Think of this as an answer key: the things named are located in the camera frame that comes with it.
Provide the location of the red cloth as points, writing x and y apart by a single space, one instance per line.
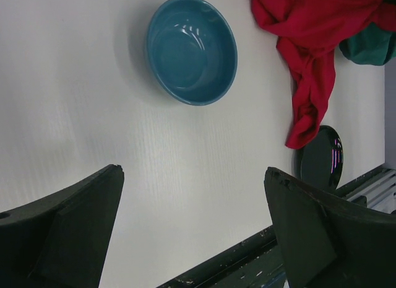
308 33

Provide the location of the aluminium frame rail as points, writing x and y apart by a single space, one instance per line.
377 194

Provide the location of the dark teal cloth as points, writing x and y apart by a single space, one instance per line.
366 30

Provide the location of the blue ceramic bowl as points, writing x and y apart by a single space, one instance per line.
191 51

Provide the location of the black round plate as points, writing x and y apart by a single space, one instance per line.
320 162

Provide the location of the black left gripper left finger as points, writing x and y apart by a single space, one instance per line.
62 240

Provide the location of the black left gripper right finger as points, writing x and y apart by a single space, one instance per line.
327 241

